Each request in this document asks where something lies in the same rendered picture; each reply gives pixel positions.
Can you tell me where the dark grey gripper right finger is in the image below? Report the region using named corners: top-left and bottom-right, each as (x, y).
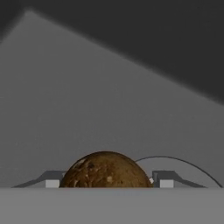
top-left (151, 170), bottom-right (208, 189)

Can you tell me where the grey sink basin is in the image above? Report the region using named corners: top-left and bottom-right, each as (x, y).
top-left (0, 0), bottom-right (224, 189)

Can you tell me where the brown mushroom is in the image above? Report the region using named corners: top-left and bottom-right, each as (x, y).
top-left (59, 150), bottom-right (154, 189)

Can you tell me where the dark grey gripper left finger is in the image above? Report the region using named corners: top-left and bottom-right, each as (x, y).
top-left (11, 170), bottom-right (68, 189)

